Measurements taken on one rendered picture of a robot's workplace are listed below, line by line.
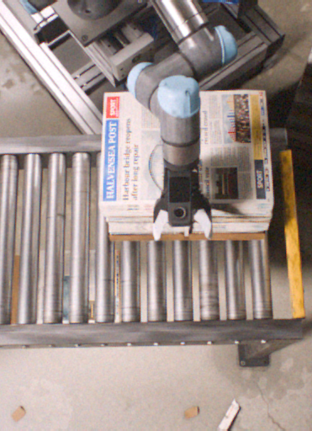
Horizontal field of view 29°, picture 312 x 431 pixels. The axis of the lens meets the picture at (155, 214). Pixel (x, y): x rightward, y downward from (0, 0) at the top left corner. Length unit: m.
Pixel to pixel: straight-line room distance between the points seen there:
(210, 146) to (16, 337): 0.66
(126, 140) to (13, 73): 1.42
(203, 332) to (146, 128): 0.51
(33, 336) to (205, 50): 0.79
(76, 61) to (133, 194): 1.22
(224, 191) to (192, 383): 1.12
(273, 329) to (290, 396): 0.83
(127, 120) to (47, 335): 0.55
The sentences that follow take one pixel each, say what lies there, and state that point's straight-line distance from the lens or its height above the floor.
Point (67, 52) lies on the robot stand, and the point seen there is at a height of 0.21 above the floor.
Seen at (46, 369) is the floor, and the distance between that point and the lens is 2.33.
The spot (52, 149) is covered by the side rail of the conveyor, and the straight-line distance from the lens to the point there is 1.64.
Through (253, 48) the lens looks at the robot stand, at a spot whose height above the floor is 0.23.
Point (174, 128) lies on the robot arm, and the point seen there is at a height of 1.28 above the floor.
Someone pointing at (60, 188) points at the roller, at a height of 0.80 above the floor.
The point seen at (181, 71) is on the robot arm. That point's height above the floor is 1.25.
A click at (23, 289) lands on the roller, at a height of 0.80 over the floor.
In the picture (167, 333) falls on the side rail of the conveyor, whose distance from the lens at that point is 1.49.
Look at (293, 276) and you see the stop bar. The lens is 1.51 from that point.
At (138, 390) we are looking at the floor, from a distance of 2.29.
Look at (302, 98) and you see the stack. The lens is 2.02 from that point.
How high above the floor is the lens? 2.28
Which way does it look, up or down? 73 degrees down
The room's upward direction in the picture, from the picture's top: 9 degrees counter-clockwise
